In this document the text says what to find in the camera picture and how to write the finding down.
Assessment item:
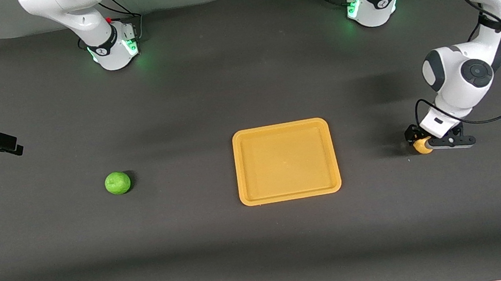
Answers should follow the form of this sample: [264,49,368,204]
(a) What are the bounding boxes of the black right arm base cables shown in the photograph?
[98,0,147,48]

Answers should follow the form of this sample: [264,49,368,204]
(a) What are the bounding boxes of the yellow potato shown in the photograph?
[413,136,434,156]

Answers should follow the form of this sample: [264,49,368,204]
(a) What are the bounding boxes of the green lime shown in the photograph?
[103,170,133,198]

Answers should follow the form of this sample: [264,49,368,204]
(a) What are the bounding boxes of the dark grey table mat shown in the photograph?
[0,0,501,281]

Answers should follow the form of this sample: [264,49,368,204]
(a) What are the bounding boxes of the orange plastic tray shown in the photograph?
[230,116,344,208]

